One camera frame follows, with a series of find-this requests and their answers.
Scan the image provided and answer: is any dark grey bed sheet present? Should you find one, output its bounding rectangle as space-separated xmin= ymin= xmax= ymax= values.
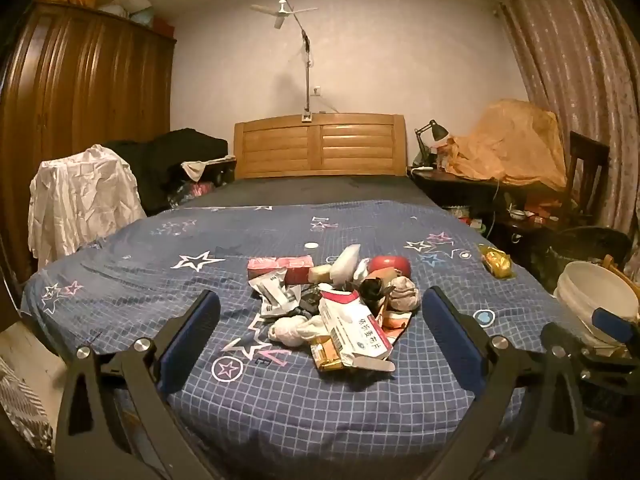
xmin=185 ymin=176 xmax=441 ymax=208

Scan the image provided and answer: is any dark wooden chair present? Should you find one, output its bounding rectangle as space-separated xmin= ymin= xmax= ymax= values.
xmin=557 ymin=131 xmax=611 ymax=226

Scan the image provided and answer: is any patterned curtain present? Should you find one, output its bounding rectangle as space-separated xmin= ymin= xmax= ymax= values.
xmin=492 ymin=0 xmax=640 ymax=236

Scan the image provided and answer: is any black clothes pile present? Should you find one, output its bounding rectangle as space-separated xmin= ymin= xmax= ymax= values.
xmin=102 ymin=128 xmax=231 ymax=211

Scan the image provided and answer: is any white crumpled cloth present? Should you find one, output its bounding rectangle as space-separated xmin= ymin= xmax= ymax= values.
xmin=27 ymin=144 xmax=148 ymax=268

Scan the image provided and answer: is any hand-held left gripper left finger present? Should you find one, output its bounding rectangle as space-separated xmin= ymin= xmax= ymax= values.
xmin=54 ymin=289 xmax=223 ymax=480

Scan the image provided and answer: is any white plastic bucket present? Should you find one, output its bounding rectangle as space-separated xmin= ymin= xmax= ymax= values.
xmin=554 ymin=260 xmax=640 ymax=346

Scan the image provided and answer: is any red apple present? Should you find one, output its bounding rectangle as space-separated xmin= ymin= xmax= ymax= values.
xmin=368 ymin=255 xmax=412 ymax=279

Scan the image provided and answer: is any light wooden chair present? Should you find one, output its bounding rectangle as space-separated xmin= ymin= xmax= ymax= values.
xmin=602 ymin=255 xmax=636 ymax=282

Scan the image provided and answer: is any yellow wrapper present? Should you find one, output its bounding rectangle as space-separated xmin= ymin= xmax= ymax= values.
xmin=310 ymin=337 xmax=351 ymax=372

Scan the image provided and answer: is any wooden headboard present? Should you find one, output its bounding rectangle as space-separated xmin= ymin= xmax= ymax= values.
xmin=233 ymin=113 xmax=407 ymax=179

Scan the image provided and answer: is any pink cardboard box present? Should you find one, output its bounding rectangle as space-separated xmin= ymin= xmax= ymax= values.
xmin=247 ymin=256 xmax=315 ymax=286

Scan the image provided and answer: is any yellow snack packet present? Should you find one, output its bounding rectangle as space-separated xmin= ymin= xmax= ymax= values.
xmin=477 ymin=244 xmax=516 ymax=279

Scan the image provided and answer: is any white crumpled plastic bag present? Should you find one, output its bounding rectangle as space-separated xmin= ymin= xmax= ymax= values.
xmin=268 ymin=316 xmax=326 ymax=349

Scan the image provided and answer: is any black desk lamp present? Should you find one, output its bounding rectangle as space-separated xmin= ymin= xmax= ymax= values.
xmin=414 ymin=120 xmax=450 ymax=166

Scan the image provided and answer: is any white ceiling fan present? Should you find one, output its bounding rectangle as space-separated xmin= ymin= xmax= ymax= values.
xmin=250 ymin=0 xmax=318 ymax=31

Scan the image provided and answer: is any orange cloth cover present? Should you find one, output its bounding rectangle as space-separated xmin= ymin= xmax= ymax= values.
xmin=445 ymin=99 xmax=568 ymax=191

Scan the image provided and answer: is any dark wooden desk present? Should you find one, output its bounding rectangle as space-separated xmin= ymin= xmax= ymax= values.
xmin=407 ymin=165 xmax=566 ymax=241

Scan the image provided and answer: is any small white cloth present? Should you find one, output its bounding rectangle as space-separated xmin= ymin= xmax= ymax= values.
xmin=181 ymin=160 xmax=211 ymax=181

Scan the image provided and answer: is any white medicine box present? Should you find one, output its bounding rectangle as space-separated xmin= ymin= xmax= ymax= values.
xmin=318 ymin=290 xmax=396 ymax=374

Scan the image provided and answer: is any striped cloth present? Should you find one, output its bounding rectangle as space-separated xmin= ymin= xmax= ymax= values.
xmin=0 ymin=355 xmax=53 ymax=453

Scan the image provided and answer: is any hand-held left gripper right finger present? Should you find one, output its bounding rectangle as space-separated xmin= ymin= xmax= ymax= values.
xmin=422 ymin=285 xmax=601 ymax=480

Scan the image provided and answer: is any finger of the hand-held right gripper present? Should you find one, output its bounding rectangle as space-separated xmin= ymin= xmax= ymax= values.
xmin=591 ymin=308 xmax=640 ymax=345
xmin=575 ymin=344 xmax=640 ymax=387

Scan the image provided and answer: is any wooden wardrobe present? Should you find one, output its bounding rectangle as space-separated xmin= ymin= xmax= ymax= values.
xmin=0 ymin=2 xmax=178 ymax=281

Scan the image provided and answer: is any metal phone stand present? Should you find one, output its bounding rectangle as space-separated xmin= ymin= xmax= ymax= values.
xmin=280 ymin=0 xmax=318 ymax=123

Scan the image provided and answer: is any grey sock ball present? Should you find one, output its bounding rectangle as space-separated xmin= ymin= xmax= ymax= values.
xmin=390 ymin=276 xmax=423 ymax=312

